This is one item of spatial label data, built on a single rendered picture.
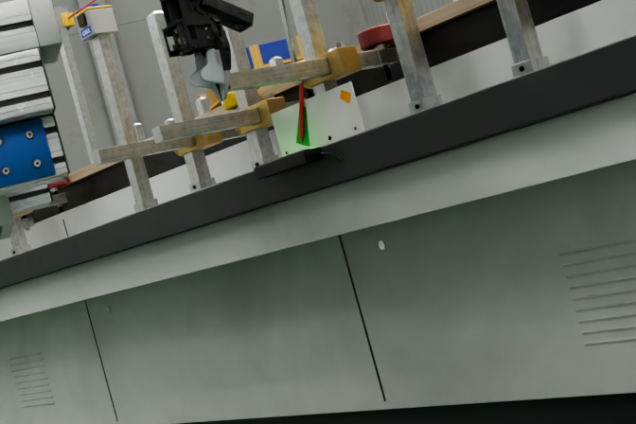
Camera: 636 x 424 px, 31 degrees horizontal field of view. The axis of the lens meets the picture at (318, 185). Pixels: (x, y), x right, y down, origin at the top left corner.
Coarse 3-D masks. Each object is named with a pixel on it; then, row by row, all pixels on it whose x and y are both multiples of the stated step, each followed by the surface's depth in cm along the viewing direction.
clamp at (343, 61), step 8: (336, 48) 218; (344, 48) 219; (352, 48) 220; (320, 56) 222; (328, 56) 220; (336, 56) 218; (344, 56) 218; (352, 56) 220; (336, 64) 219; (344, 64) 218; (352, 64) 219; (360, 64) 220; (336, 72) 219; (344, 72) 218; (352, 72) 220; (312, 80) 224; (320, 80) 223; (328, 80) 224; (312, 88) 229
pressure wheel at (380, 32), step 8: (360, 32) 230; (368, 32) 229; (376, 32) 228; (384, 32) 228; (360, 40) 231; (368, 40) 229; (376, 40) 228; (384, 40) 228; (392, 40) 229; (368, 48) 232; (376, 48) 231; (384, 48) 231; (384, 72) 232
